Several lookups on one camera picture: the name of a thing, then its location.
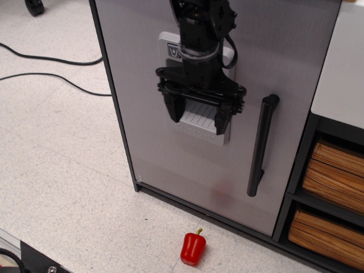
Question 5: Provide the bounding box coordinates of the grey water dispenser panel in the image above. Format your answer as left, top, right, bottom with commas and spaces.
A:
158, 31, 231, 146

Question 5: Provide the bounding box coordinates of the grey toy fridge door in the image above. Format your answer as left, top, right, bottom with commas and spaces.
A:
92, 1, 341, 236

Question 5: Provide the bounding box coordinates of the upper black floor cable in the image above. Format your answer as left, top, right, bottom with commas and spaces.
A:
0, 42, 104, 66

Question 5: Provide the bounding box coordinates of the lower black floor cable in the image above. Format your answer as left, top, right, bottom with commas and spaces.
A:
0, 72, 112, 97

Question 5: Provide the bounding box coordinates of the red toy bell pepper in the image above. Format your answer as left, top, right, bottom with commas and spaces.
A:
180, 228, 206, 266

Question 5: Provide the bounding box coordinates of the dark grey fridge cabinet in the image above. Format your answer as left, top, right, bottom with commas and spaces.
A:
88, 0, 364, 273

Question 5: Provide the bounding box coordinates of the black floor cable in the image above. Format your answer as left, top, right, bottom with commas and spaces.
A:
0, 72, 112, 97
0, 42, 104, 66

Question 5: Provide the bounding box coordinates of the black fridge door handle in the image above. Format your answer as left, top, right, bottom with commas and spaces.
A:
247, 94, 280, 197

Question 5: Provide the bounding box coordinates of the black caster wheel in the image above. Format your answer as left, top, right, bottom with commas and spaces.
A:
24, 0, 45, 16

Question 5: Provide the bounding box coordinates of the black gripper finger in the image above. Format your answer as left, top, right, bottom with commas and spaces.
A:
214, 106, 233, 135
163, 93, 186, 123

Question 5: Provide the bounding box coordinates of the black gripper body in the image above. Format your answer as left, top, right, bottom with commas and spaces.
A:
156, 58, 246, 114

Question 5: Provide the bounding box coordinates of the white countertop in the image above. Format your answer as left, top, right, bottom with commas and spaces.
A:
311, 1, 363, 129

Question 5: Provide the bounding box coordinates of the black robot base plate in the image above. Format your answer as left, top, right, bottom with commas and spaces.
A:
0, 241, 72, 273

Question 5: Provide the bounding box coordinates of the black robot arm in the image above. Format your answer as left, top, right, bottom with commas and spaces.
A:
156, 1, 246, 135

